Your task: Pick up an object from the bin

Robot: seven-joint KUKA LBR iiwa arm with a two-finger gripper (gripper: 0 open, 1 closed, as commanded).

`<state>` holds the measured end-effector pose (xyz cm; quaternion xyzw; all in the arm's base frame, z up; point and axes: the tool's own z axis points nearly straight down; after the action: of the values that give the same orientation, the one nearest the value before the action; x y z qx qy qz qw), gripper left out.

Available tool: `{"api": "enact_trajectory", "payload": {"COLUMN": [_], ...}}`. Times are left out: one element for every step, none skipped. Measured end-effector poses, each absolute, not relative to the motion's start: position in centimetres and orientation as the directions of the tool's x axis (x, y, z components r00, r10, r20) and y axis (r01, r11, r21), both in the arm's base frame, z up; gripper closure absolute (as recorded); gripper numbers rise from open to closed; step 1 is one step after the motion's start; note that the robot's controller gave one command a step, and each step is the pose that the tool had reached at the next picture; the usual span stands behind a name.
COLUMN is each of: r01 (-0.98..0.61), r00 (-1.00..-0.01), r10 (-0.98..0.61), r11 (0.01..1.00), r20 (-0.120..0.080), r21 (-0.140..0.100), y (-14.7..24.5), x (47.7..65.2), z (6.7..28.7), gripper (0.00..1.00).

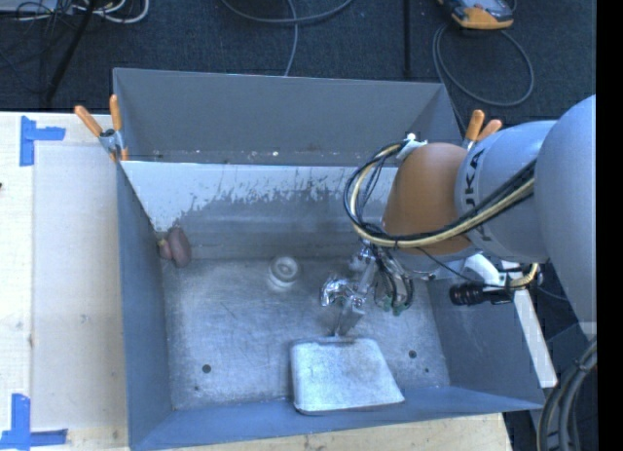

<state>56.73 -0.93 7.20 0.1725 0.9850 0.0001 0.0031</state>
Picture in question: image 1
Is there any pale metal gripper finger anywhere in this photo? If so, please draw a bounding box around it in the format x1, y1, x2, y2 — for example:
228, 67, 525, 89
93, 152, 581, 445
332, 297, 353, 337
343, 300, 367, 338

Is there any clear shiny glass piece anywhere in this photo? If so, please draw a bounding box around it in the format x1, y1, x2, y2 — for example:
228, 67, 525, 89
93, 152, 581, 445
319, 274, 352, 308

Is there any grey metal bin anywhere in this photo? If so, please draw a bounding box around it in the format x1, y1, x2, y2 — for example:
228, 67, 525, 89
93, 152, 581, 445
111, 67, 547, 451

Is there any clear round glass thing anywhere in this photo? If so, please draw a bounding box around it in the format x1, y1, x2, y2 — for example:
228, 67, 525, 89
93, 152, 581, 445
266, 254, 301, 293

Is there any pale grey flat square pad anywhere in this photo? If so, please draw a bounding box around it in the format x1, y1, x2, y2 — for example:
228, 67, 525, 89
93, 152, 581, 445
289, 336, 406, 417

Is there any red-brown rounded toy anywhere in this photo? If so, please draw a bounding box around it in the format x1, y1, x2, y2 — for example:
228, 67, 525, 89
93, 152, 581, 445
157, 226, 193, 269

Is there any black cylinder on white bracket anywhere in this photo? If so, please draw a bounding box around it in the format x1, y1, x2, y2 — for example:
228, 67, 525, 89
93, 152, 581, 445
447, 252, 525, 308

